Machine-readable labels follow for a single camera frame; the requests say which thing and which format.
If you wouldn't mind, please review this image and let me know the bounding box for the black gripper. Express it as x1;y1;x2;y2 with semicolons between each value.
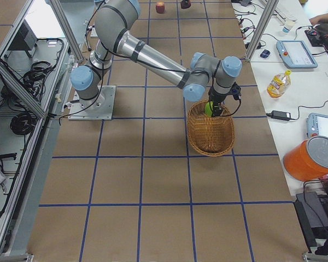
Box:
206;82;241;117

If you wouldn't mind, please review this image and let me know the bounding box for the green apple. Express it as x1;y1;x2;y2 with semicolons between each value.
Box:
204;101;214;117

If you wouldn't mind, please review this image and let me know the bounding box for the dark red apple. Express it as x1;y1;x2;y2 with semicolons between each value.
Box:
180;0;191;9

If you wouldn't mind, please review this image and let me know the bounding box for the red yellow apple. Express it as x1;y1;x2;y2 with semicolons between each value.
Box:
155;2;165;14

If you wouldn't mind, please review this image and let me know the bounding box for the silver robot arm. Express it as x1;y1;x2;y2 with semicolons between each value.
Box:
71;1;242;117

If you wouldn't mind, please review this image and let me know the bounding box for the brown wicker basket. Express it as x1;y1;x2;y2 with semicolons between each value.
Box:
187;100;235;157

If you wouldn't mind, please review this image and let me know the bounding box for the black power adapter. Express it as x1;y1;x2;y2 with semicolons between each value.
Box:
266;110;291;121

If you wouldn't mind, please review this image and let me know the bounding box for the yellow juice bottle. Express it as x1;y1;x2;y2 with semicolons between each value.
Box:
266;70;292;98

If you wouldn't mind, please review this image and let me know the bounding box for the left teach pendant tablet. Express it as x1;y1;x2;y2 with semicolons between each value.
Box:
276;40;318;69

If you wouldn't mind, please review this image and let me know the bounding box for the teach pendant tablet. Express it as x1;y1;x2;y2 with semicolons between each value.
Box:
307;113;328;138
276;40;318;69

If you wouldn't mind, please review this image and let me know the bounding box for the right teach pendant tablet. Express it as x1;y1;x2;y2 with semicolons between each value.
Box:
307;113;328;138

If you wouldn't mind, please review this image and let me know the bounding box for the white paper cup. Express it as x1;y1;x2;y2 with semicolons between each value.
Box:
282;20;296;34

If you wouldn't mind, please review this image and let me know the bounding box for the orange bucket grey lid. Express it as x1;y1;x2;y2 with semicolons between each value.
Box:
283;135;328;182

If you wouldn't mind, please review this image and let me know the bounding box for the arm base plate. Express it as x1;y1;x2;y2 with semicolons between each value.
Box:
68;85;116;121

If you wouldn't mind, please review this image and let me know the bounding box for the aluminium frame post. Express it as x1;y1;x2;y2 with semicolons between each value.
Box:
245;0;279;62

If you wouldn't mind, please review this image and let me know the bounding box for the black coiled cable bundle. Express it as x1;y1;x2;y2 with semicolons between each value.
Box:
10;111;36;136

